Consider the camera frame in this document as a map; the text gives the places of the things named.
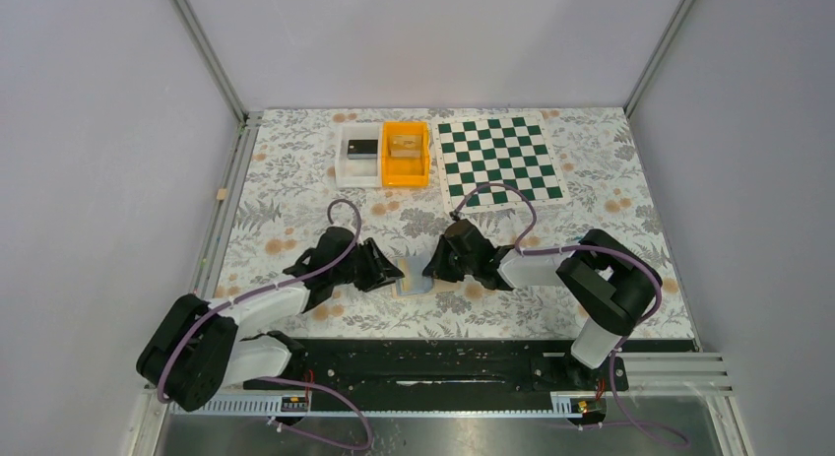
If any beige leather card holder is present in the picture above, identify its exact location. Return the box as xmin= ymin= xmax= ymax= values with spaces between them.
xmin=391 ymin=280 xmax=462 ymax=298

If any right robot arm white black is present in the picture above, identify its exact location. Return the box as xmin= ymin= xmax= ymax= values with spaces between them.
xmin=422 ymin=220 xmax=662 ymax=369

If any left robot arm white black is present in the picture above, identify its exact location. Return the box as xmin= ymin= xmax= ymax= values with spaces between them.
xmin=136 ymin=227 xmax=404 ymax=411

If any orange plastic bin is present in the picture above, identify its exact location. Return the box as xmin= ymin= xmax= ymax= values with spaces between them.
xmin=381 ymin=121 xmax=430 ymax=188

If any white plastic bin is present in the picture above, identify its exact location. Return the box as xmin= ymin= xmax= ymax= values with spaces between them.
xmin=335 ymin=122 xmax=382 ymax=189

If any floral table cloth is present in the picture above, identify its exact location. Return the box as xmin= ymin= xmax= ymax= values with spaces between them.
xmin=212 ymin=106 xmax=689 ymax=342

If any green white chessboard mat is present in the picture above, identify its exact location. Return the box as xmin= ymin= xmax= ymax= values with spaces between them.
xmin=430 ymin=111 xmax=570 ymax=214

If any wooden block in orange bin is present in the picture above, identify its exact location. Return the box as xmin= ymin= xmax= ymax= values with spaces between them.
xmin=388 ymin=134 xmax=423 ymax=159

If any black box in white bin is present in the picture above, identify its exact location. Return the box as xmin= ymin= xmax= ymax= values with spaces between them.
xmin=346 ymin=139 xmax=379 ymax=160

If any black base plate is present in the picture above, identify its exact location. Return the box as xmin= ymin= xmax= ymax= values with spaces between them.
xmin=242 ymin=337 xmax=631 ymax=414

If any slotted cable duct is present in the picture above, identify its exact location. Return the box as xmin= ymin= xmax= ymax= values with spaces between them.
xmin=171 ymin=391 xmax=582 ymax=419

